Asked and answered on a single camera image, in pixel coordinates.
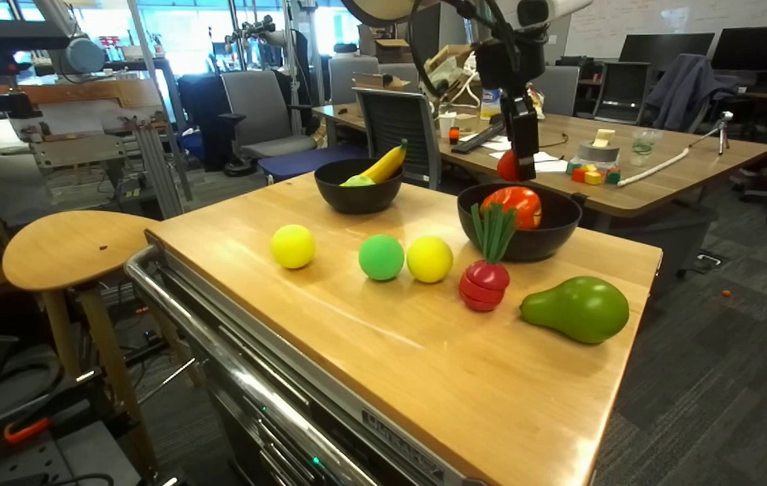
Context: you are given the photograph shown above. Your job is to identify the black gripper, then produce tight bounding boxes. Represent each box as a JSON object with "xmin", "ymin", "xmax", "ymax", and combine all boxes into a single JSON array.
[{"xmin": 475, "ymin": 30, "xmax": 547, "ymax": 180}]

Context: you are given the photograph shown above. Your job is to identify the small red tomato toy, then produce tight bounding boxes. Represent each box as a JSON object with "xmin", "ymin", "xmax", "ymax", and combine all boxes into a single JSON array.
[{"xmin": 498, "ymin": 152, "xmax": 521, "ymax": 180}]

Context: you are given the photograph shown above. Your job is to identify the red orange bell pepper toy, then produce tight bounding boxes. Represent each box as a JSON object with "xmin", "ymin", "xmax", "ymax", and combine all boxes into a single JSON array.
[{"xmin": 481, "ymin": 186, "xmax": 543, "ymax": 233}]

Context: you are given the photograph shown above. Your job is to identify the yellow banana toy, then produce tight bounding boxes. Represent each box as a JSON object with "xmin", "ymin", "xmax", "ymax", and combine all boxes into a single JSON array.
[{"xmin": 347, "ymin": 141, "xmax": 409, "ymax": 186}]

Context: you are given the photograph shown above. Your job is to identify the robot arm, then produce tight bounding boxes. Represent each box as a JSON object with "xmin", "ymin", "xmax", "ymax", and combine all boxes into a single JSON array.
[{"xmin": 342, "ymin": 0, "xmax": 594, "ymax": 177}]

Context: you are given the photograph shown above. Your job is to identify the white paper sheet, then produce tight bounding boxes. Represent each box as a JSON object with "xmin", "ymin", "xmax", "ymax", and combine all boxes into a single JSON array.
[{"xmin": 489, "ymin": 146, "xmax": 571, "ymax": 177}]

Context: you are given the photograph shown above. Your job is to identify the coloured toy blocks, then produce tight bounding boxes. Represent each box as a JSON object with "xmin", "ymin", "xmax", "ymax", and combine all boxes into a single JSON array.
[{"xmin": 567, "ymin": 165, "xmax": 622, "ymax": 186}]

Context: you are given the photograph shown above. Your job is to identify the far black bowl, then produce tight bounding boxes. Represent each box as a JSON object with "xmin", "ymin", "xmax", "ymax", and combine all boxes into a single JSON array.
[{"xmin": 458, "ymin": 180, "xmax": 585, "ymax": 262}]

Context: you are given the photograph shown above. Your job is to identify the black bowl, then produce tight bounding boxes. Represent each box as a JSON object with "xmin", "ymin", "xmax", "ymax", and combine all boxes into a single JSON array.
[
  {"xmin": 458, "ymin": 180, "xmax": 585, "ymax": 262},
  {"xmin": 315, "ymin": 159, "xmax": 402, "ymax": 213}
]

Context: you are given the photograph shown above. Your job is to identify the left wooden desk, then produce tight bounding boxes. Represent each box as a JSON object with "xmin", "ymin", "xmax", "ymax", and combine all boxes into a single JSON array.
[{"xmin": 315, "ymin": 99, "xmax": 767, "ymax": 221}]

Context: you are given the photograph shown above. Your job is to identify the clear plastic container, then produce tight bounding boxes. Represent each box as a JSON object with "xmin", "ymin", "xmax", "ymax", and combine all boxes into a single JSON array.
[{"xmin": 632, "ymin": 129, "xmax": 656, "ymax": 156}]

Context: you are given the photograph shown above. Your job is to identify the grey office chair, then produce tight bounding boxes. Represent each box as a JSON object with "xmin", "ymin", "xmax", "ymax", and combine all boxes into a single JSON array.
[{"xmin": 356, "ymin": 87, "xmax": 443, "ymax": 188}]

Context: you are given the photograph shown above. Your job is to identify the red radish toy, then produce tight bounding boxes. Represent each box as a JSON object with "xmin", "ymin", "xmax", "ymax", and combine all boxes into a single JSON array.
[{"xmin": 459, "ymin": 203, "xmax": 516, "ymax": 314}]

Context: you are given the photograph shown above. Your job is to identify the yellow ball behind green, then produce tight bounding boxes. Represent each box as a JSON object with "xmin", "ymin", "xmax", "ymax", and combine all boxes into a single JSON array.
[{"xmin": 409, "ymin": 234, "xmax": 454, "ymax": 283}]

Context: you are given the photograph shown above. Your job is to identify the near black bowl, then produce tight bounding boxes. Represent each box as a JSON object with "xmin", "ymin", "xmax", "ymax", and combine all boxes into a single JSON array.
[{"xmin": 315, "ymin": 159, "xmax": 402, "ymax": 213}]

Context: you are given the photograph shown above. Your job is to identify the green pear toy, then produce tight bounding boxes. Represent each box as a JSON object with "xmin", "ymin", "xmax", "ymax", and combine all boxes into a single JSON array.
[{"xmin": 520, "ymin": 275, "xmax": 629, "ymax": 345}]

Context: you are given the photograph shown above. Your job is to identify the green foam ball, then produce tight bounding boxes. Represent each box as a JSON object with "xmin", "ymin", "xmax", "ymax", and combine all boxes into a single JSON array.
[{"xmin": 359, "ymin": 234, "xmax": 406, "ymax": 283}]

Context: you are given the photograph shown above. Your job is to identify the round wooden stool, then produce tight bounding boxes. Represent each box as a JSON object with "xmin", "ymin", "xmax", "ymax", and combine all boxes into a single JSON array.
[{"xmin": 3, "ymin": 211, "xmax": 157, "ymax": 472}]

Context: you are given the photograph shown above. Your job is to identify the yellow ball near handle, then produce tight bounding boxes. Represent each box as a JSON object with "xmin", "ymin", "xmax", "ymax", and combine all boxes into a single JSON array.
[{"xmin": 271, "ymin": 225, "xmax": 317, "ymax": 269}]

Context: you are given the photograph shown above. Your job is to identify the steel cart handle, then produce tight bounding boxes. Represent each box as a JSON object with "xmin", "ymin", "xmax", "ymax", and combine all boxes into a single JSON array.
[{"xmin": 126, "ymin": 250, "xmax": 375, "ymax": 486}]

